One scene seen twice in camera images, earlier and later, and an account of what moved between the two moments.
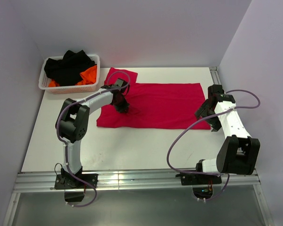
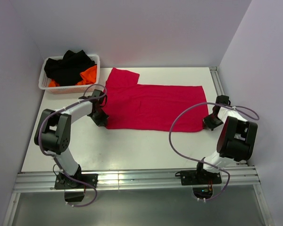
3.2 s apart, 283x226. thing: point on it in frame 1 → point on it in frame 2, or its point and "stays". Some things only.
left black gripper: (125, 107) → (103, 121)
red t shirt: (177, 106) stays
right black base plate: (188, 179) stays
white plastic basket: (44, 82) stays
